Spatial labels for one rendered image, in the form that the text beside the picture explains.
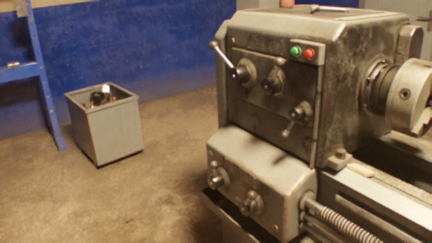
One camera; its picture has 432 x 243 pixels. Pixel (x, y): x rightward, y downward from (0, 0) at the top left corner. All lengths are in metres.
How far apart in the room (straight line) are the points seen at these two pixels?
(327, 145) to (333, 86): 0.21
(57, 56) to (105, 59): 0.56
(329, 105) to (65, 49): 3.31
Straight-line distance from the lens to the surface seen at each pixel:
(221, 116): 1.55
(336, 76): 1.04
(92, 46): 4.01
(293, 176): 1.16
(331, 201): 1.25
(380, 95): 1.15
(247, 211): 1.25
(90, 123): 2.72
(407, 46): 1.32
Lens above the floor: 1.45
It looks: 24 degrees down
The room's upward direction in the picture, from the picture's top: 3 degrees counter-clockwise
